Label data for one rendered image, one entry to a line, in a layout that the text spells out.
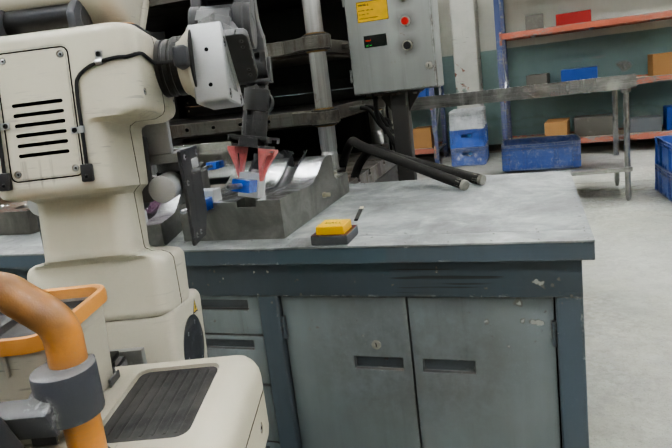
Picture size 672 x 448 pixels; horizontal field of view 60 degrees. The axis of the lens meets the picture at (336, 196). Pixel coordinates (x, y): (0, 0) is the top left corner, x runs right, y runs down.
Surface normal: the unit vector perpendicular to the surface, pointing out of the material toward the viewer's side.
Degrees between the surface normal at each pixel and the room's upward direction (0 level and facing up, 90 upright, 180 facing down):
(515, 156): 91
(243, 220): 90
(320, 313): 90
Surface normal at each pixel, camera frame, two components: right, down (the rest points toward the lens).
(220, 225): -0.31, 0.22
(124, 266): -0.05, 0.06
